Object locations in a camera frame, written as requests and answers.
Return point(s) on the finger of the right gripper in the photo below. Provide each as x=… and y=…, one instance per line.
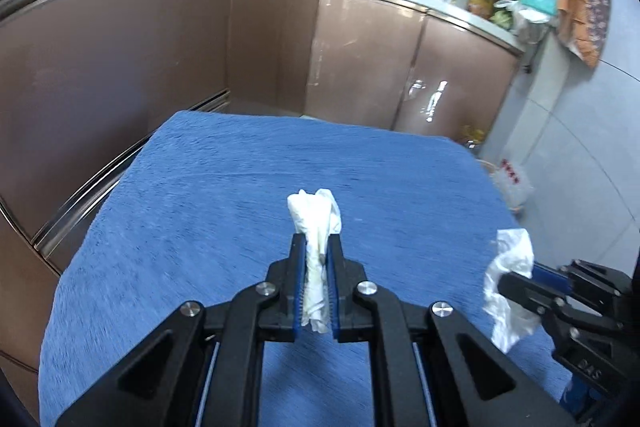
x=591, y=284
x=545, y=300

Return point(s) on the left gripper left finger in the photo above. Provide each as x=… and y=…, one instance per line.
x=201, y=365

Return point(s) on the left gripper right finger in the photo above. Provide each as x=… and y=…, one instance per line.
x=430, y=366

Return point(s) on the small white tissue piece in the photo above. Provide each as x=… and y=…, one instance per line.
x=316, y=216

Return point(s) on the beige trash bin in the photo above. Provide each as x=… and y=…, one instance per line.
x=511, y=181

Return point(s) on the brown kitchen cabinets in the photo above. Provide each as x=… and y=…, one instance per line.
x=85, y=82

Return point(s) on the blue towel mat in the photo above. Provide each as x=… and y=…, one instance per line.
x=202, y=212

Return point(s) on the cooking oil bottle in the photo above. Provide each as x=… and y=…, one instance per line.
x=472, y=138

